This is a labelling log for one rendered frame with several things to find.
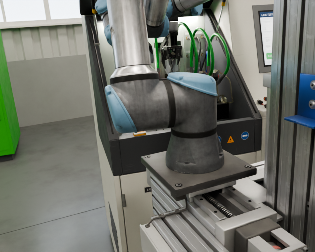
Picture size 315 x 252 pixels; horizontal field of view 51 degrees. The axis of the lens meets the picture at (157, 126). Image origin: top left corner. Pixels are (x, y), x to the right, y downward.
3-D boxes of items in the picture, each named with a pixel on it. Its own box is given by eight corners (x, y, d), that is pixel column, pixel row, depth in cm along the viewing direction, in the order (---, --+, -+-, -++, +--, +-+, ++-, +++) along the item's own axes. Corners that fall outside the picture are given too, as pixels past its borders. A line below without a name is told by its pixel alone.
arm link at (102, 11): (94, 14, 111) (92, 0, 116) (111, 36, 119) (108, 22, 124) (114, 2, 109) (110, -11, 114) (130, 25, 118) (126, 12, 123)
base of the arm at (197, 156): (236, 165, 82) (236, 127, 79) (182, 179, 76) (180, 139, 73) (204, 147, 95) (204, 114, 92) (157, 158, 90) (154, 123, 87)
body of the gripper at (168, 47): (167, 60, 146) (165, 32, 142) (162, 59, 154) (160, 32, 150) (183, 59, 148) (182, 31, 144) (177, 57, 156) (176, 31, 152)
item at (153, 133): (123, 175, 138) (119, 139, 133) (121, 171, 142) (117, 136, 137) (254, 151, 153) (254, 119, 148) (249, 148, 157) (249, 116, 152)
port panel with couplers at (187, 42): (186, 83, 189) (184, 27, 179) (184, 82, 192) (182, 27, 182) (207, 81, 192) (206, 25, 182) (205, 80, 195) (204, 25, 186)
